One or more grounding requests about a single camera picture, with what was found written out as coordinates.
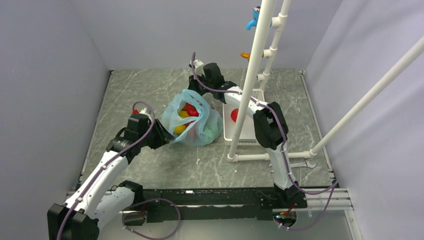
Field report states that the yellow fake banana bunch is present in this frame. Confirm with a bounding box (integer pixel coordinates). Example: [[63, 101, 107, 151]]
[[178, 110, 189, 119]]

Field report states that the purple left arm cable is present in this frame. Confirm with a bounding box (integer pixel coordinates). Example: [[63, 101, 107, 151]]
[[56, 100, 181, 240]]

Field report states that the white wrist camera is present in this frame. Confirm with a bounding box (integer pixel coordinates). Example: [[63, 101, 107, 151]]
[[193, 59, 204, 76], [138, 107, 152, 117]]

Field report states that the white perforated plastic basket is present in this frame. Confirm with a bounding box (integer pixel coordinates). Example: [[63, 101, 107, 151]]
[[222, 88, 265, 146]]

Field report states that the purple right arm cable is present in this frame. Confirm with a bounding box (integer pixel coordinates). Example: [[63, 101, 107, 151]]
[[190, 52, 339, 232]]

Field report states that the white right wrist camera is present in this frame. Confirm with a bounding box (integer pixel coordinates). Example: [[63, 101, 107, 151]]
[[193, 59, 204, 76]]

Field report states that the white pvc pipe rack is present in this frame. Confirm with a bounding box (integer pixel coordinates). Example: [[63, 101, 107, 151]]
[[226, 0, 314, 163]]

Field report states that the blue printed plastic bag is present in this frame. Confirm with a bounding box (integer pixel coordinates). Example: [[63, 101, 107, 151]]
[[160, 89, 223, 146]]

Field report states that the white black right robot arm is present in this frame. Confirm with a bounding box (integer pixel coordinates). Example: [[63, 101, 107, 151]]
[[188, 60, 299, 208]]

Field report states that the red fake fruit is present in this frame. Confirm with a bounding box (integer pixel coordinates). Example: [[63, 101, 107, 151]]
[[230, 108, 239, 123]]

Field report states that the silver open-end wrench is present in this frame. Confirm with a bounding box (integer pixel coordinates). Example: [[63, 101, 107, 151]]
[[268, 158, 316, 170]]

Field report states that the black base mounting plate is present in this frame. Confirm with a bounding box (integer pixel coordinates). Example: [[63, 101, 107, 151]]
[[124, 186, 308, 223]]

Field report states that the red fake tomato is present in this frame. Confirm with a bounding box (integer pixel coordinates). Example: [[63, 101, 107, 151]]
[[181, 103, 199, 117]]

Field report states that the orange plastic faucet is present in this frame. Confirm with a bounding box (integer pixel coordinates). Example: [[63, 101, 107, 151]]
[[240, 52, 265, 61]]

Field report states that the white diagonal pipe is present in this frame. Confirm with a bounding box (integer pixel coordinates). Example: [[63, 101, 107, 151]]
[[308, 37, 424, 156]]

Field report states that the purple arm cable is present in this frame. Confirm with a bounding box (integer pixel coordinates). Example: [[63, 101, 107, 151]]
[[190, 52, 339, 232], [56, 100, 181, 240]]

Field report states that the yellow fake mango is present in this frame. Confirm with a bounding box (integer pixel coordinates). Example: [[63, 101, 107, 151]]
[[173, 124, 187, 135]]

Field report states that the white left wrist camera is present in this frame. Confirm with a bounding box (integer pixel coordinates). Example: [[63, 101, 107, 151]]
[[138, 107, 152, 117]]

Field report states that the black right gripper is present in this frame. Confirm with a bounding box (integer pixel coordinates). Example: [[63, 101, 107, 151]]
[[185, 73, 214, 99]]

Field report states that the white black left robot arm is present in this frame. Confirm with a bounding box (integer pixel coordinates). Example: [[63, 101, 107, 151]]
[[47, 111, 174, 240]]

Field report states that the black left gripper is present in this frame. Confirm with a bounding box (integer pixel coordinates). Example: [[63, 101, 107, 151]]
[[138, 118, 175, 150]]

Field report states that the blue plastic faucet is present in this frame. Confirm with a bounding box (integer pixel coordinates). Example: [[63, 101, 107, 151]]
[[245, 6, 261, 31]]

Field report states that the aluminium extrusion rail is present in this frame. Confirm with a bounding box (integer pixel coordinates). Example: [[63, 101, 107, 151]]
[[304, 188, 354, 211]]

